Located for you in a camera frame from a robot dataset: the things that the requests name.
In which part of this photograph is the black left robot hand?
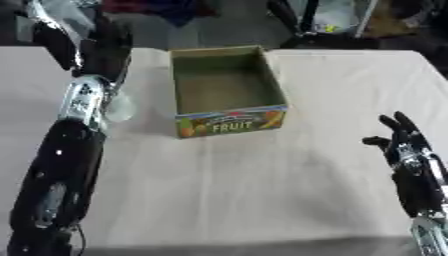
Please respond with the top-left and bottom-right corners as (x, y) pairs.
(21, 0), (137, 84)

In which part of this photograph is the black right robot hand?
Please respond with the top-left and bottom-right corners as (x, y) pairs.
(360, 111), (448, 218)

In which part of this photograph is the cardboard box with green inside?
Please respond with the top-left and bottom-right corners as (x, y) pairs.
(168, 44), (291, 140)

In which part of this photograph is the tan cardboard box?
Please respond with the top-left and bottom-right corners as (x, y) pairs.
(360, 0), (427, 38)

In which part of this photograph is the dark blue bag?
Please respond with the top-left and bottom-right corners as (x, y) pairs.
(101, 0), (224, 28)

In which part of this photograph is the black tripod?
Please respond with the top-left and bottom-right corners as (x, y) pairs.
(266, 0), (382, 50)

